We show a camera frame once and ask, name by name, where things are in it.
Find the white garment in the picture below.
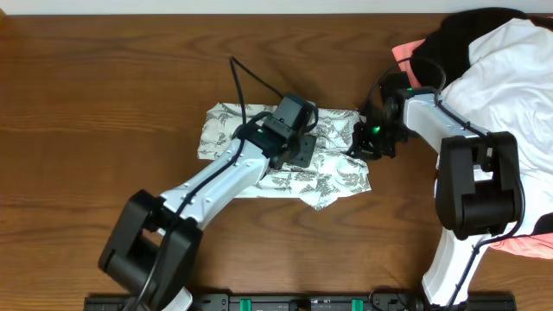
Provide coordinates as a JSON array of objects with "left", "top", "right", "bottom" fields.
[{"left": 443, "top": 19, "right": 552, "bottom": 235}]

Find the white fern print cloth bag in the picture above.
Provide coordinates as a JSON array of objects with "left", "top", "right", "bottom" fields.
[{"left": 197, "top": 103, "right": 372, "bottom": 210}]

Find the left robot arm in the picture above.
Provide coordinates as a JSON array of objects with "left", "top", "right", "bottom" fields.
[{"left": 99, "top": 125, "right": 316, "bottom": 310}]

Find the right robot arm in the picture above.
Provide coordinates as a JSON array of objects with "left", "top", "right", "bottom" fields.
[{"left": 347, "top": 72, "right": 525, "bottom": 310}]

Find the black garment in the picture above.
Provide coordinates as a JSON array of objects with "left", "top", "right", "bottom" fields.
[{"left": 410, "top": 9, "right": 552, "bottom": 235}]

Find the pink garment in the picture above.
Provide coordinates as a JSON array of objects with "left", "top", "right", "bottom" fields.
[{"left": 391, "top": 40, "right": 552, "bottom": 260}]

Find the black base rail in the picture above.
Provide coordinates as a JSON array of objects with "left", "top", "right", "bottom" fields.
[{"left": 83, "top": 292, "right": 518, "bottom": 311}]

